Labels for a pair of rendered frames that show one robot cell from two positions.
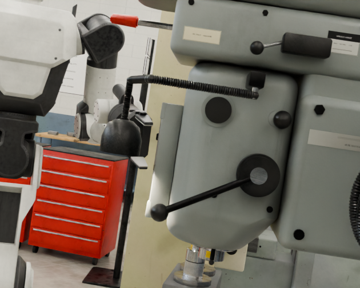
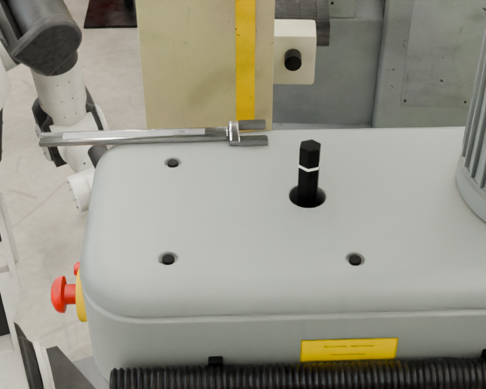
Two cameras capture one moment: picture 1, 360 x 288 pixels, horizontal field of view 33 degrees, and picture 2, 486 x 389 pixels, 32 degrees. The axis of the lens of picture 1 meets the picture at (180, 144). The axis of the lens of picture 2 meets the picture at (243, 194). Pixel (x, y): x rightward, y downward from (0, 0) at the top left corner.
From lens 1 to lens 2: 1.00 m
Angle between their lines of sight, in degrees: 36
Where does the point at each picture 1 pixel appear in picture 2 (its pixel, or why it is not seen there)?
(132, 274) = not seen: hidden behind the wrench
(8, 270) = (16, 379)
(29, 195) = (10, 285)
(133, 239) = (152, 96)
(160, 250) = (194, 103)
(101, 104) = (79, 193)
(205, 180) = not seen: outside the picture
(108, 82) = (72, 85)
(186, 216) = not seen: outside the picture
